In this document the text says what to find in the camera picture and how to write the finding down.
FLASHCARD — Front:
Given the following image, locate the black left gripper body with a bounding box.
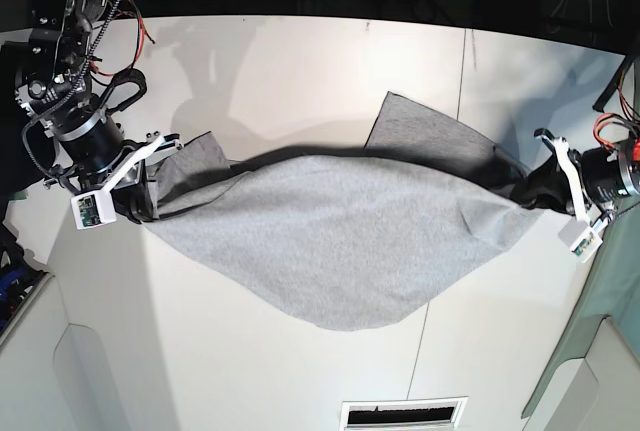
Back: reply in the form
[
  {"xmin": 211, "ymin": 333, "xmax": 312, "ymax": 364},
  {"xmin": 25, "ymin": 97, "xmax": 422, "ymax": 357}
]
[{"xmin": 580, "ymin": 143, "xmax": 639, "ymax": 204}]

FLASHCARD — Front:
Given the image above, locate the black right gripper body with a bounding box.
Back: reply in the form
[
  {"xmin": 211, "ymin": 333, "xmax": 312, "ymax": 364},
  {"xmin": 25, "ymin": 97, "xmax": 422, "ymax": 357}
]
[{"xmin": 52, "ymin": 115, "xmax": 150, "ymax": 196}]

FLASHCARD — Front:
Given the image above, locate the grey t-shirt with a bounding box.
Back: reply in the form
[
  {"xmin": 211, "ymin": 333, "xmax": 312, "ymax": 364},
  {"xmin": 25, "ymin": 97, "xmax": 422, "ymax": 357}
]
[{"xmin": 149, "ymin": 94, "xmax": 539, "ymax": 331}]

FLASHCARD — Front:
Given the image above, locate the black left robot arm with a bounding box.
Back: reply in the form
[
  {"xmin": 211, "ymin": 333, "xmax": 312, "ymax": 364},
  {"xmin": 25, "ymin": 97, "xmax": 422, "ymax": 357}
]
[{"xmin": 510, "ymin": 51, "xmax": 639, "ymax": 221}]

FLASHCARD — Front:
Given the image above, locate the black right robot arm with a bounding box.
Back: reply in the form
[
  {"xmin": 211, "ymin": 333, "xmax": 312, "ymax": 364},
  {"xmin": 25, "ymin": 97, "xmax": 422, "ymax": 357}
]
[{"xmin": 1, "ymin": 0, "xmax": 167, "ymax": 229}]

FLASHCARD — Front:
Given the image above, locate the dark navy cloth pile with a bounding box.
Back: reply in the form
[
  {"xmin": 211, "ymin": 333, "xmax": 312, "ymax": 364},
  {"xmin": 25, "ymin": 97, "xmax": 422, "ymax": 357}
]
[{"xmin": 1, "ymin": 42, "xmax": 44, "ymax": 224}]

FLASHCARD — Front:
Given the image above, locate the white vent grille slot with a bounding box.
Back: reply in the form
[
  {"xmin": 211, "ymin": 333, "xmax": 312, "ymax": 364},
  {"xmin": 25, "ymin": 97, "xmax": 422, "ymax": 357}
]
[{"xmin": 339, "ymin": 397, "xmax": 468, "ymax": 431}]

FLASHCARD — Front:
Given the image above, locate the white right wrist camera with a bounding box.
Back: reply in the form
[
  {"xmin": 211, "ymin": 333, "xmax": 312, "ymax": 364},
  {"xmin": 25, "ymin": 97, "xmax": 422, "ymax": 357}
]
[{"xmin": 70, "ymin": 189, "xmax": 117, "ymax": 230}]

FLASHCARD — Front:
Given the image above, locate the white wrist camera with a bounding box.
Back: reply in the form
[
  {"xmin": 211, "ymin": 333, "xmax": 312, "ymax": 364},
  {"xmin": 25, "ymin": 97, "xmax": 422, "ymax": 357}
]
[
  {"xmin": 558, "ymin": 220, "xmax": 603, "ymax": 263},
  {"xmin": 70, "ymin": 189, "xmax": 117, "ymax": 230}
]

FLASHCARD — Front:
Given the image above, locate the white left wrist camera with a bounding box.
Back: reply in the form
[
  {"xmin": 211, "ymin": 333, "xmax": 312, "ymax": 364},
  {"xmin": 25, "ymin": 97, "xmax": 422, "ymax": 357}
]
[{"xmin": 558, "ymin": 220, "xmax": 603, "ymax": 263}]

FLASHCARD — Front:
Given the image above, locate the blue cables left edge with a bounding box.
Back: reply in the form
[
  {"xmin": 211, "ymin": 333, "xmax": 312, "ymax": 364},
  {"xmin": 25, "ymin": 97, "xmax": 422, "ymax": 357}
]
[{"xmin": 0, "ymin": 245, "xmax": 32, "ymax": 332}]

